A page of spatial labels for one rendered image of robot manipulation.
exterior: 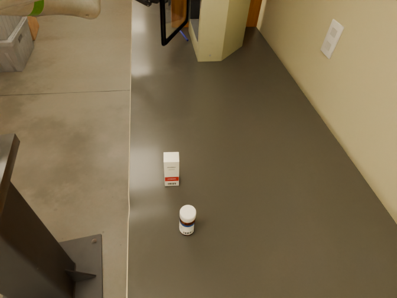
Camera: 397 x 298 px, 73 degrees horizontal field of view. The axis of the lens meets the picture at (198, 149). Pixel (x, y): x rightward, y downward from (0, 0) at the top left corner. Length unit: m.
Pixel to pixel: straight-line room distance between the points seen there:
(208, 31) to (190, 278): 0.95
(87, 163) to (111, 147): 0.22
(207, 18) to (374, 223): 0.92
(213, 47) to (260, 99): 0.33
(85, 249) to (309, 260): 1.31
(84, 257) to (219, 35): 1.36
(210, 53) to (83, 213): 1.25
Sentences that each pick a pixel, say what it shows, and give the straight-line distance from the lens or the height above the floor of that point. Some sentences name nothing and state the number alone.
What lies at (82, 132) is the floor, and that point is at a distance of 2.38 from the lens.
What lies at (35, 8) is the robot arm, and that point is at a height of 1.18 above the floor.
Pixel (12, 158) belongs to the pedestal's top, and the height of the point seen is 0.92.
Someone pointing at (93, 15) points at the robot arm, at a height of 1.06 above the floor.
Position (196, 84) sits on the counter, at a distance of 1.12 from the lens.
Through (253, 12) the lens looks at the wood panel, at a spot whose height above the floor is 1.02.
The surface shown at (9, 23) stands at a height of 0.41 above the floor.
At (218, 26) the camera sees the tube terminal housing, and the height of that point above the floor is 1.10.
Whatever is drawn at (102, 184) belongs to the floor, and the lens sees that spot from 1.98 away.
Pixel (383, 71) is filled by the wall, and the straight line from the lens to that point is 0.94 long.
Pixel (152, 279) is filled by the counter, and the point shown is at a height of 0.94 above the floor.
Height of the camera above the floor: 1.56
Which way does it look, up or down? 47 degrees down
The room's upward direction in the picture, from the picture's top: 5 degrees clockwise
